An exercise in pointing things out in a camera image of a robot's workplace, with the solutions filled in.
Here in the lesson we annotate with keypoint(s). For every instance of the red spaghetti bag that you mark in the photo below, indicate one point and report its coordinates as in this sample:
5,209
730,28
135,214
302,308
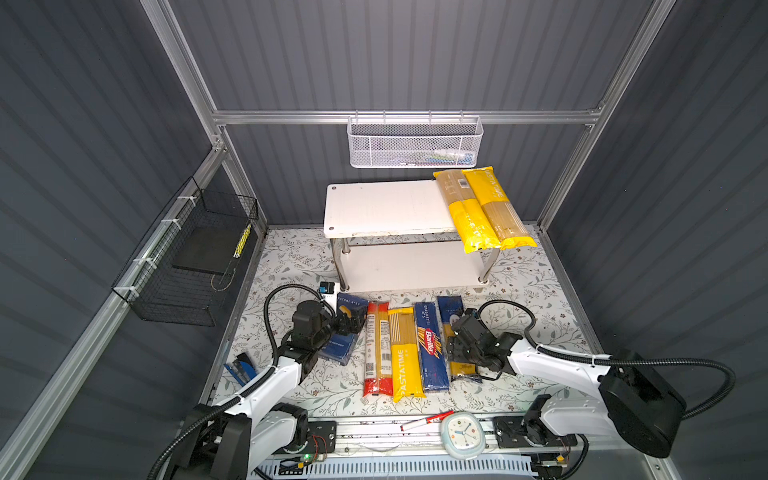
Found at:
378,368

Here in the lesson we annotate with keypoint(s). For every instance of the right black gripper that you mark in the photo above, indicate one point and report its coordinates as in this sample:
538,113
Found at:
454,349

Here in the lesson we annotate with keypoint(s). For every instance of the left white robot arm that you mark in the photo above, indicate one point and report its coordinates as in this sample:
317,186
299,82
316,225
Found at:
231,439

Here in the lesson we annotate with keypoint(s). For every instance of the white alarm clock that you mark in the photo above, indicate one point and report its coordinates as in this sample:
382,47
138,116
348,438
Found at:
462,436

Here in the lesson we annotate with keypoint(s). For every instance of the yellow Pastatime spaghetti bag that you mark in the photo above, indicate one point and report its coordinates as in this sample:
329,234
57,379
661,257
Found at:
406,376

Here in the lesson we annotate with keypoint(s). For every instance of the black wire basket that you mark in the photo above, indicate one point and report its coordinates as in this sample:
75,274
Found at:
195,262

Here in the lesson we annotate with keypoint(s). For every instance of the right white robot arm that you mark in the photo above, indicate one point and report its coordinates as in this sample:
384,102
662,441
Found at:
623,395

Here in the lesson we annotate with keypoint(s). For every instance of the white two-tier shelf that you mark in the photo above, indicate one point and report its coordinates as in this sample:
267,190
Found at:
362,219

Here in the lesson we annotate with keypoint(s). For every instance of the white wire mesh basket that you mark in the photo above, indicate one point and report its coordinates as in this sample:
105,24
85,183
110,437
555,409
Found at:
414,143

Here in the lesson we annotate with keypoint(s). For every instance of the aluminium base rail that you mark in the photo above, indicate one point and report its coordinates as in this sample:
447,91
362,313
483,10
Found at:
396,447

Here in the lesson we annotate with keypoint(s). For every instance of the blue black small tool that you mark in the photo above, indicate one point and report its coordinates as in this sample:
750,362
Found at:
241,369

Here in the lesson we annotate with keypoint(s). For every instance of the blue rigatoni pasta box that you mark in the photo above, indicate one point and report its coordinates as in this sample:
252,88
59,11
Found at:
345,348

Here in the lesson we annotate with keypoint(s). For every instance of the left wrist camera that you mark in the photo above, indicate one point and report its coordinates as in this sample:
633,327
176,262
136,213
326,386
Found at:
327,288

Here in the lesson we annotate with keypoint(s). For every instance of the red white marker pen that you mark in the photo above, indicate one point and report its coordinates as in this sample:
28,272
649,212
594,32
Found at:
425,421

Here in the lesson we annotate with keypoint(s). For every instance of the blue yellow spaghetti bag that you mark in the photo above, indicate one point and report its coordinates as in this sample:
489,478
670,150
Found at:
451,309

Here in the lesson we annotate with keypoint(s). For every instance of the blue spaghetti box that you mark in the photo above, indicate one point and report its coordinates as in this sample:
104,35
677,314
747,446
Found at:
433,366

